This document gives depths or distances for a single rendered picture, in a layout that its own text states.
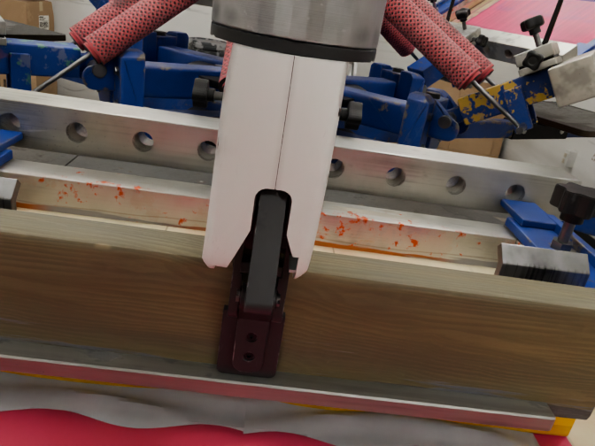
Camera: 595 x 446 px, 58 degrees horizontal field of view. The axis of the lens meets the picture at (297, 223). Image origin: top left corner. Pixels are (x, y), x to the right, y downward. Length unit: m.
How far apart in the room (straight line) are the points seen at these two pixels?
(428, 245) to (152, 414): 0.33
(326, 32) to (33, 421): 0.25
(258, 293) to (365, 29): 0.12
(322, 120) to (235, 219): 0.05
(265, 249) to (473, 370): 0.15
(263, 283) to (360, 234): 0.32
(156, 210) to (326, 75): 0.35
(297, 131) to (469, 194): 0.43
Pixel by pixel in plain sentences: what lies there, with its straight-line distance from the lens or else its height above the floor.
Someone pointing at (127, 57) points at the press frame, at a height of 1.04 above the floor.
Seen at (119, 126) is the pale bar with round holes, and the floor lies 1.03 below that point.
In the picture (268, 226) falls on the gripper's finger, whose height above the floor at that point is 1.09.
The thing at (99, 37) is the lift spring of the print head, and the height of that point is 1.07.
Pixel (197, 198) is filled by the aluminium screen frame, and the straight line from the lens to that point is 0.53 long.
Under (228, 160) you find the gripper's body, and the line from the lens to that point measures 0.22.
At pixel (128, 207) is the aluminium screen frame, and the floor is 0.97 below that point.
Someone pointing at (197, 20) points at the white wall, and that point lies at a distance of 4.52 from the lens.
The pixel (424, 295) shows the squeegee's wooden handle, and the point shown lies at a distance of 0.29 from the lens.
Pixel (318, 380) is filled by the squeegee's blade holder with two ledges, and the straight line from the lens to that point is 0.31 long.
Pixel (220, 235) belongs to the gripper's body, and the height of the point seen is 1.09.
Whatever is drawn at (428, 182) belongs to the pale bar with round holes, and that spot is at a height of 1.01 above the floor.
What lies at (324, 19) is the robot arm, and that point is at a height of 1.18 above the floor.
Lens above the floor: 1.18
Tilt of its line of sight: 23 degrees down
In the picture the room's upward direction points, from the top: 9 degrees clockwise
